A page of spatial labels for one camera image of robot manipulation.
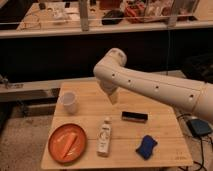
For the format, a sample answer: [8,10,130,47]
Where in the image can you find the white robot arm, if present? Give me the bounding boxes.
[93,48,213,125]

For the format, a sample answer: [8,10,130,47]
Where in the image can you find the black rectangular box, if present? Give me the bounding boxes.
[121,111,148,122]

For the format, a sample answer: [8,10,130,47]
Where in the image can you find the white plastic bottle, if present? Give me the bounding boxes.
[97,117,112,157]

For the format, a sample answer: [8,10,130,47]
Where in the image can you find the orange carrot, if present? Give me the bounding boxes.
[62,132,77,157]

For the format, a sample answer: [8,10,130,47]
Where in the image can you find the blue sponge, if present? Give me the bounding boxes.
[136,135,158,160]

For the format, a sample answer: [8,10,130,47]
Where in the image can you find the orange plate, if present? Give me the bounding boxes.
[48,123,87,164]

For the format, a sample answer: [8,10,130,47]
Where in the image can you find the black bag on shelf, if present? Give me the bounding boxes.
[101,10,124,25]

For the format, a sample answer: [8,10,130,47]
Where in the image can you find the orange object on shelf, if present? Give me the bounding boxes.
[124,3,145,23]

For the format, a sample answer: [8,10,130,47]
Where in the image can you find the black power adapter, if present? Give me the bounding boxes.
[186,119,213,137]

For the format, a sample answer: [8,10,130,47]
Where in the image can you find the grey metal post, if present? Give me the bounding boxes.
[78,0,89,31]

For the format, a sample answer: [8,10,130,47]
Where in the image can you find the black cable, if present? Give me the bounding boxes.
[177,113,213,171]

